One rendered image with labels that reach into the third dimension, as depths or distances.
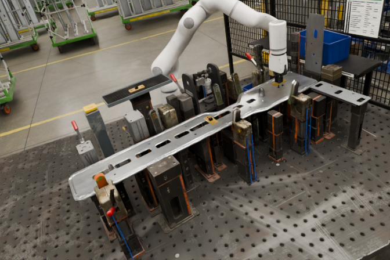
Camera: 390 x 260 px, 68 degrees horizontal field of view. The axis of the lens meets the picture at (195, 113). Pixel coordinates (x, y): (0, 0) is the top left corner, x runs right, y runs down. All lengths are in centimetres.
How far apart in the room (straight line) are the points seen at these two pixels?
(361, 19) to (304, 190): 103
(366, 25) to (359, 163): 77
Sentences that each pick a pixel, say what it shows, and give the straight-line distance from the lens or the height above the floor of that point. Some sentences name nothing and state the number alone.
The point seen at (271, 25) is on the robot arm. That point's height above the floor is 136.
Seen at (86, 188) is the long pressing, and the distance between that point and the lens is 131.
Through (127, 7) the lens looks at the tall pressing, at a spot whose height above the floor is 52.
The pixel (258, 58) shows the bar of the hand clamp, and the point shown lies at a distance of 174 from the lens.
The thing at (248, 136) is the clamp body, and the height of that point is 99.
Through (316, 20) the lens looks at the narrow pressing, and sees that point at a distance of 177.
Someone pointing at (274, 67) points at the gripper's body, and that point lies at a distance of 164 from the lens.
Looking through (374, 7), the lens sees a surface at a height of 132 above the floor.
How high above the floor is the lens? 180
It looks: 31 degrees down
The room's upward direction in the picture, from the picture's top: 11 degrees counter-clockwise
